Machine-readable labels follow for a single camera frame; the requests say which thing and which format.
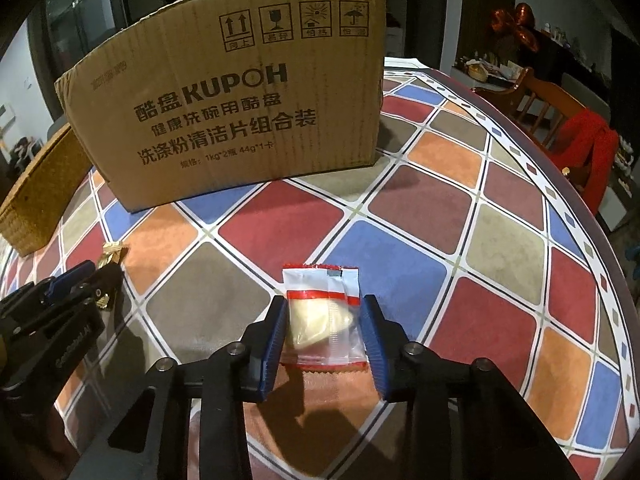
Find white storage rack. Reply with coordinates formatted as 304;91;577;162
7;136;43;171

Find red foil balloons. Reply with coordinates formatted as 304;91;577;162
490;3;541;53

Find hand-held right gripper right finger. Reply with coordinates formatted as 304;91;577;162
361;294;583;480

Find red garment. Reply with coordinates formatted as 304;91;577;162
552;109;621;216

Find woven wicker basket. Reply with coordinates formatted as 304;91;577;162
0;122;93;256

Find small gold snack packet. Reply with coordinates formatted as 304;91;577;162
97;241;130;311

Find dark sideboard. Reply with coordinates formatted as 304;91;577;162
530;30;613;91

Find wooden chair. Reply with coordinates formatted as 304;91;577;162
472;67;618;211

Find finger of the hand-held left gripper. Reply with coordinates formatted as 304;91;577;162
0;260;96;322
74;262;125;309

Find white side table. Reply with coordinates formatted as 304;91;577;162
457;57;523;87

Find clear red-trimmed snack packet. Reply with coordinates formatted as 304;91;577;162
280;262;368;372

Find grey dining chair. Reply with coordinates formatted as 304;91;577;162
560;72;611;121

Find brown cardboard box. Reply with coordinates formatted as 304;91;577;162
54;0;390;212

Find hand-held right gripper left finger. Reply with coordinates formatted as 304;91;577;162
75;296;289;480

